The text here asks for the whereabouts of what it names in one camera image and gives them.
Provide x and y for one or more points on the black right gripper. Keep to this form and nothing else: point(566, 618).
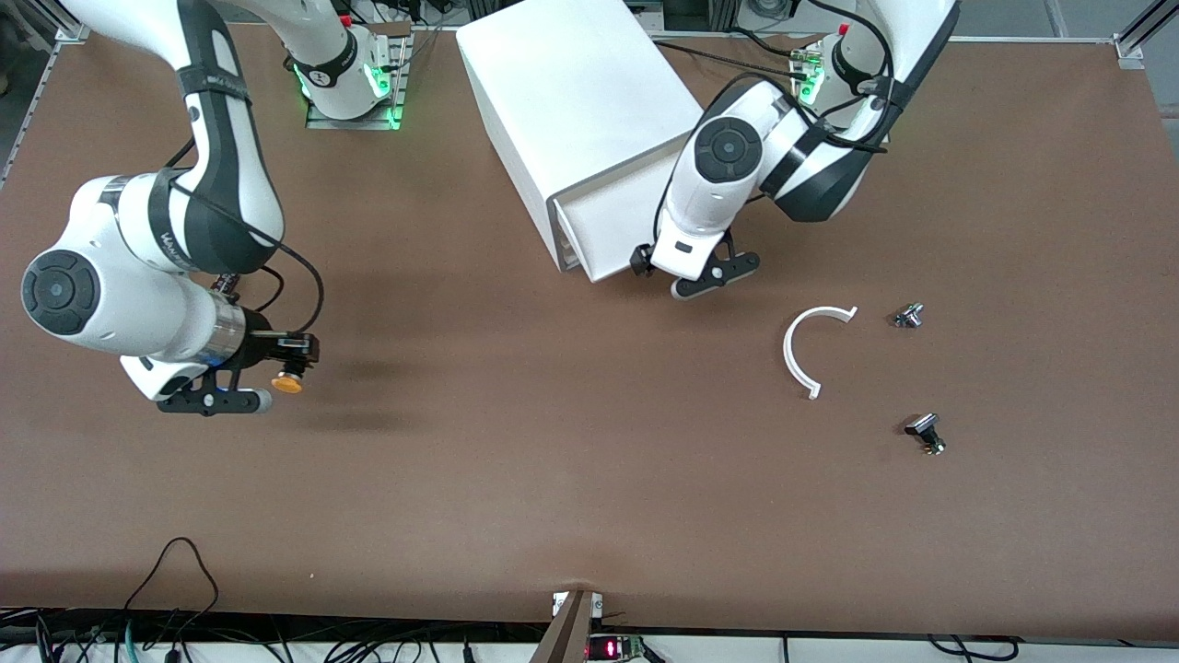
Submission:
point(261, 339)

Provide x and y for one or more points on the orange mushroom push button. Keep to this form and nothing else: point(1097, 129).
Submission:
point(287, 383)

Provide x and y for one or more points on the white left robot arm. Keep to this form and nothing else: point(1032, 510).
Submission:
point(709, 203)

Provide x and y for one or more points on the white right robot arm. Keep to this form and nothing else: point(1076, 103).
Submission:
point(120, 295)

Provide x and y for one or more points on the small silver metal part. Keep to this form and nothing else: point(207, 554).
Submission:
point(909, 317)

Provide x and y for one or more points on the red LED display device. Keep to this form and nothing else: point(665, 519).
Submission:
point(612, 648)

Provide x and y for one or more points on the aluminium right arm base plate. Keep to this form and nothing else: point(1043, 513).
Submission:
point(355, 122)

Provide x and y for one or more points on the black knob switch part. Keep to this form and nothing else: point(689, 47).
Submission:
point(923, 426)

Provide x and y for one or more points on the white mount bracket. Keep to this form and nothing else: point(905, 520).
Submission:
point(558, 603)

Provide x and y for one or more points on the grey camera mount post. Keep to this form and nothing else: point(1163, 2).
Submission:
point(566, 640)

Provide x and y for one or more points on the aluminium frame corner bracket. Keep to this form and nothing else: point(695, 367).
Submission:
point(1129, 51)

